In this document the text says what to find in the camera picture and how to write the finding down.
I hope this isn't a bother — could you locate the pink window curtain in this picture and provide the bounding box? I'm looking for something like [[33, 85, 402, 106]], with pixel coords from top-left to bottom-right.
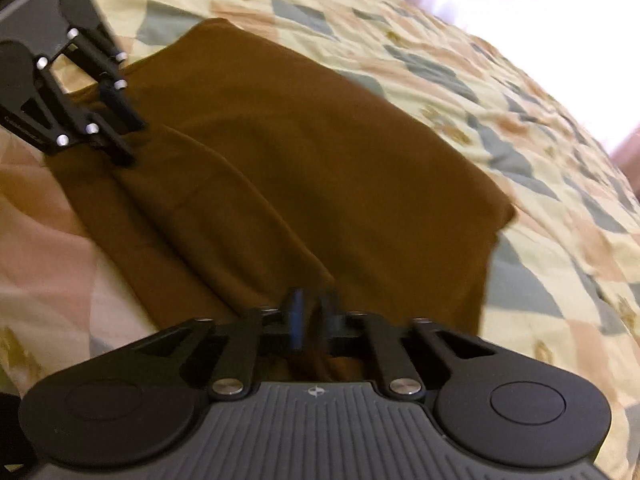
[[406, 0, 639, 184]]

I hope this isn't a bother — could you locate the patchwork checkered quilt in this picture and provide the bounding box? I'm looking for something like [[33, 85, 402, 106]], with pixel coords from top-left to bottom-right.
[[1, 0, 639, 479]]

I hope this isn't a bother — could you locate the brown cloth garment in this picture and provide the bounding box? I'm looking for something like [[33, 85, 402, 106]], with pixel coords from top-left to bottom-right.
[[46, 20, 514, 337]]

